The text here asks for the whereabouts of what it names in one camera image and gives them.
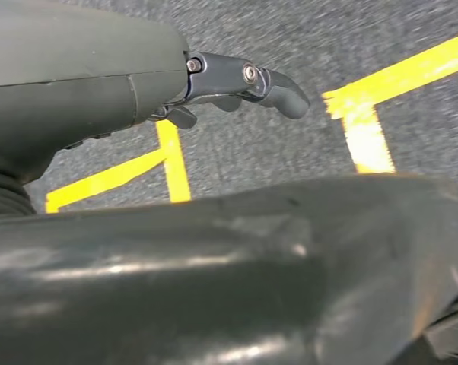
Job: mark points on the yellow tape square outline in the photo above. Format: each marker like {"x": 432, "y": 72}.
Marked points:
{"x": 366, "y": 146}

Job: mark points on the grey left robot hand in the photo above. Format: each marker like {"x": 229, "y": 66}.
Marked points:
{"x": 81, "y": 60}

